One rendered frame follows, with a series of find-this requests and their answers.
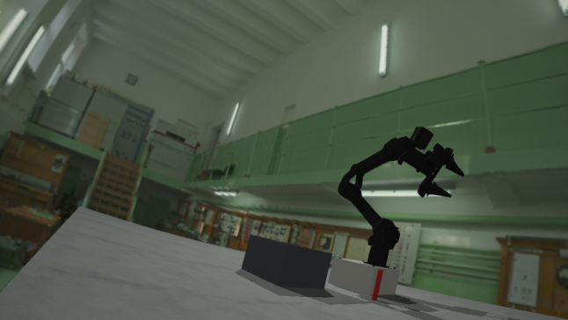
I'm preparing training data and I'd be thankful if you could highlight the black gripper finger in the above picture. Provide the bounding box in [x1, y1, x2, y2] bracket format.
[426, 182, 452, 198]
[446, 154, 464, 177]

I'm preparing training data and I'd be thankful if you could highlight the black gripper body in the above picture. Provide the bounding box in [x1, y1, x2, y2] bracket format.
[414, 148, 453, 198]

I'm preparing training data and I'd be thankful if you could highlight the dark red peg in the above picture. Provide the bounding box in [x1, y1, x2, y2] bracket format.
[371, 269, 383, 301]

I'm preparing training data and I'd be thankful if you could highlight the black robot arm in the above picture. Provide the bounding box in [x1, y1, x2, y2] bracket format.
[338, 127, 444, 268]

